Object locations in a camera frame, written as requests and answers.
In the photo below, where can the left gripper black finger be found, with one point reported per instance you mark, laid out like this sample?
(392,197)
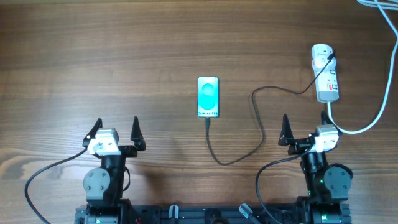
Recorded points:
(136,136)
(91,134)

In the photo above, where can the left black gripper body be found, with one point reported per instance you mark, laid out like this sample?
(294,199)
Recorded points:
(128,150)

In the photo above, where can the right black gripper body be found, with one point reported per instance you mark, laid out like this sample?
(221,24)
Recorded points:
(299,146)

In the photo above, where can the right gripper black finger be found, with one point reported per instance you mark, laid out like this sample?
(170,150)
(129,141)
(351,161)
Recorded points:
(326,120)
(286,137)

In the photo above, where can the white power strip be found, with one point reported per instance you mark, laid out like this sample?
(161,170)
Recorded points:
(326,80)

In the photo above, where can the turquoise screen smartphone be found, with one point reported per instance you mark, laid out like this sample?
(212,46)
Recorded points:
(208,97)

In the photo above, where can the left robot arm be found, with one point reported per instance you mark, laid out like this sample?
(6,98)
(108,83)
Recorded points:
(104,186)

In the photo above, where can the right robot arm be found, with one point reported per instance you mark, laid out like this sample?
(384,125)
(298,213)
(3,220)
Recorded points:
(327,184)

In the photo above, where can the white charger adapter plug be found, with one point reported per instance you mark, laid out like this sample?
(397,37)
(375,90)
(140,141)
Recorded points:
(322,61)

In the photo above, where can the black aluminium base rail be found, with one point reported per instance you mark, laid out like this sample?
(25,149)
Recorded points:
(283,213)

